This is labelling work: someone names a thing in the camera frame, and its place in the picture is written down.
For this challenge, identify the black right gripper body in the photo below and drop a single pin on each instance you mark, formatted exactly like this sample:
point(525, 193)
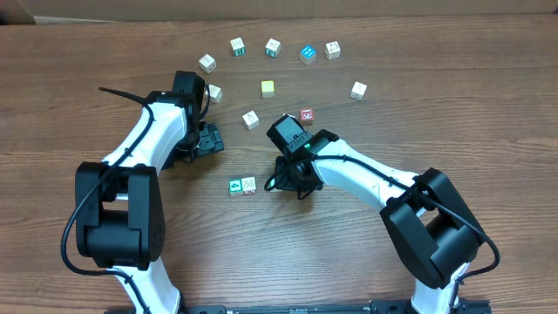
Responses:
point(289, 180)

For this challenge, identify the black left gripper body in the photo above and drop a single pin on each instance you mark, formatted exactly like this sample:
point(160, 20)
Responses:
point(204, 139)

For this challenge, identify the wooden block red side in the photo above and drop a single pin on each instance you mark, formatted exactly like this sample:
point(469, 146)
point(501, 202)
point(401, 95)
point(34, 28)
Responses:
point(248, 185)

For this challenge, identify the green numeral four block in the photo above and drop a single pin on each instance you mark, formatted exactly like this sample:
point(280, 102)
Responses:
point(235, 187)

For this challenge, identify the red letter E block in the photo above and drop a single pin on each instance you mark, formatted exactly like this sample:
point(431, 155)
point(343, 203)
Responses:
point(306, 116)

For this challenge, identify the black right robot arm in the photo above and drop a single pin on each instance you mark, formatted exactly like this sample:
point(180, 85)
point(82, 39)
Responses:
point(432, 229)

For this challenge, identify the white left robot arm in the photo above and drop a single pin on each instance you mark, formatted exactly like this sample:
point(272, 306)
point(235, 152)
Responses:
point(119, 218)

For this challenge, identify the wooden block yellow side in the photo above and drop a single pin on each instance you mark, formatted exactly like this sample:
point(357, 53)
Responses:
point(215, 93)

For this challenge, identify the plain wooden block center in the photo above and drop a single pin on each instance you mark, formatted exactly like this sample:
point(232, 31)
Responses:
point(250, 120)

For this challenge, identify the plain wooden block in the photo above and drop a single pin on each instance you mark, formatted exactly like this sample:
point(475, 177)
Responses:
point(250, 120)
point(207, 63)

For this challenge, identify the plain wooden block upper left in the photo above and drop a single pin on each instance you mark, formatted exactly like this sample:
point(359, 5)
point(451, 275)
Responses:
point(207, 63)

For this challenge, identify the yellow top wooden block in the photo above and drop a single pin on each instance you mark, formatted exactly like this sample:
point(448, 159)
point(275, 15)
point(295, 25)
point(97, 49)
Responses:
point(268, 89)

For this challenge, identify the wooden block teal side left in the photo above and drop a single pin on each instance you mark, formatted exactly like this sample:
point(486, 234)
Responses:
point(238, 47)

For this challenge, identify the wooden block teal side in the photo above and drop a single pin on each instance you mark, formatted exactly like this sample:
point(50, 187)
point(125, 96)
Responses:
point(238, 47)
point(272, 48)

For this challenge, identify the wooden block isolated right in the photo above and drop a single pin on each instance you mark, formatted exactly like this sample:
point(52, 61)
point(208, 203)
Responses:
point(358, 91)

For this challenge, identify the wooden block teal side right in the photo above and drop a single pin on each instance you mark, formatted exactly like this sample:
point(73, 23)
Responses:
point(272, 48)

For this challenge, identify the blue top wooden block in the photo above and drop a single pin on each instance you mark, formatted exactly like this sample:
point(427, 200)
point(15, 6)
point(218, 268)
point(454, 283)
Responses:
point(307, 54)

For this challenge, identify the wooden block far right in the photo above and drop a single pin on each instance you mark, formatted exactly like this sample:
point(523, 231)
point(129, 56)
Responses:
point(332, 50)

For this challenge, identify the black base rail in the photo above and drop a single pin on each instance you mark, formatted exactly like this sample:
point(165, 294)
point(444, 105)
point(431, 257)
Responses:
point(296, 309)

